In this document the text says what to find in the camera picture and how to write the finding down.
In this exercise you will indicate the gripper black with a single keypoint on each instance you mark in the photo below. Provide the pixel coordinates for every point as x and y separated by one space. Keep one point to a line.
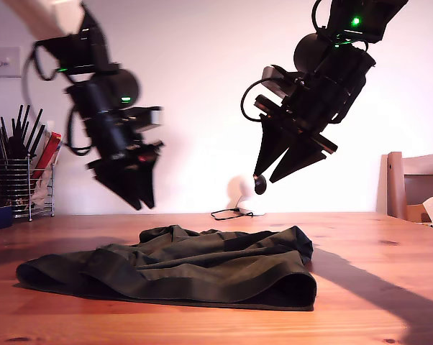
310 108
119 143

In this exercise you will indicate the dark green underwear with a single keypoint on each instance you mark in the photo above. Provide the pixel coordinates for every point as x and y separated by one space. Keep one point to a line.
184 273

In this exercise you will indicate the red paper packet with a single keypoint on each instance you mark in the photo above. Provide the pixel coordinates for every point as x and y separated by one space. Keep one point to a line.
49 151

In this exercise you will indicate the white paper packet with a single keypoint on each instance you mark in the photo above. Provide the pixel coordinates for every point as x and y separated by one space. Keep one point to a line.
42 192

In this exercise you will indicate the wooden chair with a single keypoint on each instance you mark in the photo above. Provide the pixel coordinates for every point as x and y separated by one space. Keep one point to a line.
396 187

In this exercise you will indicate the brown cardboard box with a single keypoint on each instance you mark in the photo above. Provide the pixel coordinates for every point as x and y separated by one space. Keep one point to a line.
414 213

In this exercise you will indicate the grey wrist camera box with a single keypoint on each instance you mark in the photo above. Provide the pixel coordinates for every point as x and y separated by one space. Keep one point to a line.
150 116
274 77

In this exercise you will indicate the white light switch plate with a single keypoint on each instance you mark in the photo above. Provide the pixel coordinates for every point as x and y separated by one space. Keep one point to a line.
4 63

